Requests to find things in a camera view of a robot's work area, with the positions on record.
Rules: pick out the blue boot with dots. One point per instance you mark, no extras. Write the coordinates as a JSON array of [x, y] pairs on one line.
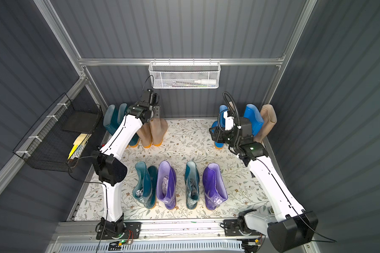
[[217, 130], [253, 114]]

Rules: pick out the purple boot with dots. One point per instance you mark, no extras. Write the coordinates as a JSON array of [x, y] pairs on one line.
[[214, 188], [166, 185]]

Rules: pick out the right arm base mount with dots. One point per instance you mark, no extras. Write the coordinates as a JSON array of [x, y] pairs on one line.
[[238, 226]]

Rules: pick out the white wire mesh basket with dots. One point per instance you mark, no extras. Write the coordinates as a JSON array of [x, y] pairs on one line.
[[181, 74]]

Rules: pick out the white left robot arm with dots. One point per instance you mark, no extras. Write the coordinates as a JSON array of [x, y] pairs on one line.
[[107, 161]]

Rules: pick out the dark teal boot back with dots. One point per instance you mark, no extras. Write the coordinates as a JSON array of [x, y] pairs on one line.
[[121, 119], [110, 120]]

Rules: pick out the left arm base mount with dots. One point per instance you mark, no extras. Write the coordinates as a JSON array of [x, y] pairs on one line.
[[117, 230]]

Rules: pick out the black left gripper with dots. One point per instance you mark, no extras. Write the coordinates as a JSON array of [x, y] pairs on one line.
[[155, 112]]

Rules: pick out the black wire wall basket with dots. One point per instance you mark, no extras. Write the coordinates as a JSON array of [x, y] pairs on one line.
[[46, 146]]

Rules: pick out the beige boot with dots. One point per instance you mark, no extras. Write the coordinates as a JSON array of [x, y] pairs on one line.
[[269, 120], [145, 135], [159, 128], [231, 106]]

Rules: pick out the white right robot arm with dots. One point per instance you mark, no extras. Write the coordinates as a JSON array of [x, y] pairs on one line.
[[285, 223]]

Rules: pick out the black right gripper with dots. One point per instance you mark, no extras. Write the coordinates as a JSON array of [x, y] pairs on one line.
[[216, 135]]

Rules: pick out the white tube in basket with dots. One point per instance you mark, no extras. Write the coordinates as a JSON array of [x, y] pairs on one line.
[[206, 82]]

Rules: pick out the yellow sticky notes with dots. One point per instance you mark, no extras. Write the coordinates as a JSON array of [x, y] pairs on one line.
[[79, 146]]

